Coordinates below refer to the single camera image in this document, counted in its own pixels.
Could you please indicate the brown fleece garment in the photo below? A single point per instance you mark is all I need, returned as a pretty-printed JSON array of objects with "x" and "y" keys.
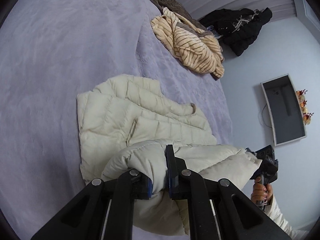
[{"x": 175, "y": 5}]

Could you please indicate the beige striped garment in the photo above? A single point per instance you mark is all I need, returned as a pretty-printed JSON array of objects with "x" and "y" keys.
[{"x": 192, "y": 52}]

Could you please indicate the black hanging coat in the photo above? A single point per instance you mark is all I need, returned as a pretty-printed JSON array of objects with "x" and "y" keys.
[{"x": 240, "y": 30}]

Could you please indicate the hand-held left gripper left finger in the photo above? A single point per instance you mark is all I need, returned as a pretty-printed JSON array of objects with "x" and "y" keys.
[{"x": 147, "y": 187}]

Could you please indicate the wall-mounted television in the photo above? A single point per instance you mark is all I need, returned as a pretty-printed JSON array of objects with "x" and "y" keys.
[{"x": 282, "y": 110}]

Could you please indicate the cream puffer jacket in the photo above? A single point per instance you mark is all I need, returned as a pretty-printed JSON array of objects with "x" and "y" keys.
[{"x": 120, "y": 120}]

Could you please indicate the printed blue pouch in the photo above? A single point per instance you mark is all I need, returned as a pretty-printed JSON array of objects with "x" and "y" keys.
[{"x": 212, "y": 29}]

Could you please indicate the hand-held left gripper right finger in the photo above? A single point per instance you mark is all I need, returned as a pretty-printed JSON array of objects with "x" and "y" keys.
[{"x": 170, "y": 180}]

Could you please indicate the person's right forearm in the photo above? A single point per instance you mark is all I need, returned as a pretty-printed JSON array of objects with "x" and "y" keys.
[{"x": 277, "y": 220}]

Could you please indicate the person's right hand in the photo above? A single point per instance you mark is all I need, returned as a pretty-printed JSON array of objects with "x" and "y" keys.
[{"x": 257, "y": 193}]

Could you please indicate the orange artificial flowers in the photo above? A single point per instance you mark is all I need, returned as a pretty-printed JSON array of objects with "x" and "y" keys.
[{"x": 303, "y": 105}]

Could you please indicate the purple fleece blanket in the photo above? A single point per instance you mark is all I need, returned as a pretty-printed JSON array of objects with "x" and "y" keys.
[{"x": 62, "y": 55}]

